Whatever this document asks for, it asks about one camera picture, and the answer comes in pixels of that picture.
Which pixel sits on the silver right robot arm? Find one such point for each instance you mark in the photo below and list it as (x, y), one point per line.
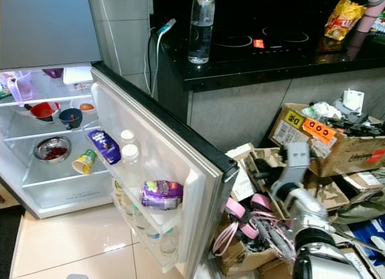
(307, 213)

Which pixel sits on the glass fridge shelf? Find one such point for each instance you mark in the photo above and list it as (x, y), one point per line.
(24, 130)
(48, 91)
(57, 174)

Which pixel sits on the open brown cardboard box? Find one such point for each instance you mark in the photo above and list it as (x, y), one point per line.
(267, 156)

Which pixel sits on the pink headphones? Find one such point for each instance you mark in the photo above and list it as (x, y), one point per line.
(261, 202)

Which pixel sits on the crumpled plastic bag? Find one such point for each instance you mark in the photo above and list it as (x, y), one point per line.
(322, 109)

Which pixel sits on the cardboard box with orange sticker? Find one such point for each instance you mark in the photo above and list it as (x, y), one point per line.
(355, 156)

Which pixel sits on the low brown cardboard box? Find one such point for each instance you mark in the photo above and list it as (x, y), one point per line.
(237, 258)

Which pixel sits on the black floor mat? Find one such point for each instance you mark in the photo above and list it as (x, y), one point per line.
(9, 243)

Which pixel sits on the steel bowl with red berries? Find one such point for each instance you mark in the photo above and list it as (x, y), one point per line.
(41, 145)

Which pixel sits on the purple snack pack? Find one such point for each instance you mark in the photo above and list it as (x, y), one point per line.
(161, 195)

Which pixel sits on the purple plastic measuring jug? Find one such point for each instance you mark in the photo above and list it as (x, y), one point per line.
(23, 89)

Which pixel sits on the clear bottle teal cap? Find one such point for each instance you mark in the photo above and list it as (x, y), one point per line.
(169, 234)

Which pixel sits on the red and white bowl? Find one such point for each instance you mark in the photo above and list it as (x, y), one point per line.
(44, 110)

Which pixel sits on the black induction hob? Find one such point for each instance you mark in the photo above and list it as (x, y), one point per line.
(289, 47)

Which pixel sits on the clear bottle white cap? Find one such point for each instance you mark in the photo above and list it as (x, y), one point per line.
(127, 136)
(130, 153)

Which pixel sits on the dark blue mug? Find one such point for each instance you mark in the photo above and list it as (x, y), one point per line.
(70, 118)

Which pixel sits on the small yellow green carton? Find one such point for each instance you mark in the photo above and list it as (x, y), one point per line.
(118, 189)

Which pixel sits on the purple plastic bowl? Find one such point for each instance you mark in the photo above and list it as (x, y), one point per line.
(53, 73)

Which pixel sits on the yellow paper cup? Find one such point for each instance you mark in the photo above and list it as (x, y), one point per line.
(85, 160)

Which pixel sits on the tall clear water bottle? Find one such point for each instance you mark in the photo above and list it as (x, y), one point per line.
(201, 32)

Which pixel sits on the white shallow dish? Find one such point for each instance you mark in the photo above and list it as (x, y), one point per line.
(74, 105)

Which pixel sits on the red tomato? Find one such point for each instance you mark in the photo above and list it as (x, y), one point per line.
(86, 107)

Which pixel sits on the dark purple chocolate pack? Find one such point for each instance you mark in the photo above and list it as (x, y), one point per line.
(105, 147)

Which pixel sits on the yellow chips bag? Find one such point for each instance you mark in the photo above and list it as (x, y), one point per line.
(343, 20)

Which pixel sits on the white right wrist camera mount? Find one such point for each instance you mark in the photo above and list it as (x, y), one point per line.
(296, 159)

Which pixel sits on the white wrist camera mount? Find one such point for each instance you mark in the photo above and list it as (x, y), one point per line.
(296, 159)
(77, 276)

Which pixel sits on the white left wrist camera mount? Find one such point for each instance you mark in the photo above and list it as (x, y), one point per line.
(77, 276)

